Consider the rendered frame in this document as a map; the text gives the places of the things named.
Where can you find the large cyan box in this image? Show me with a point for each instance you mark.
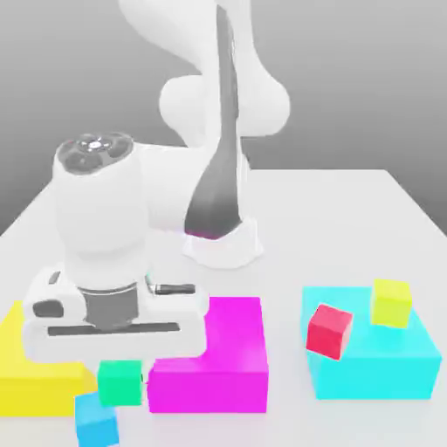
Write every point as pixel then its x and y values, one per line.
pixel 384 366

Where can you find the small yellow-green cube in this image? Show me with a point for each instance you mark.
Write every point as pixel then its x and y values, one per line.
pixel 391 307

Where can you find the small green cube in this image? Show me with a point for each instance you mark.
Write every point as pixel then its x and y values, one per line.
pixel 118 384

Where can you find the small red cube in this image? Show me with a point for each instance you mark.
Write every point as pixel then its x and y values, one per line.
pixel 326 335

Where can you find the small blue cube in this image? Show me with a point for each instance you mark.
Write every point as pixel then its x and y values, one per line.
pixel 96 422

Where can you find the large magenta box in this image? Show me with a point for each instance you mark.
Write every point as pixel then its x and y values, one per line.
pixel 216 384

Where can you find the large yellow box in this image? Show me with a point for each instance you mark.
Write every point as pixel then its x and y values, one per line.
pixel 31 394

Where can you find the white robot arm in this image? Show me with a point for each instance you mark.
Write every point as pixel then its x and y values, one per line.
pixel 104 209

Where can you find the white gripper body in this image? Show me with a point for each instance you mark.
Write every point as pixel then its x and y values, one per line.
pixel 167 344

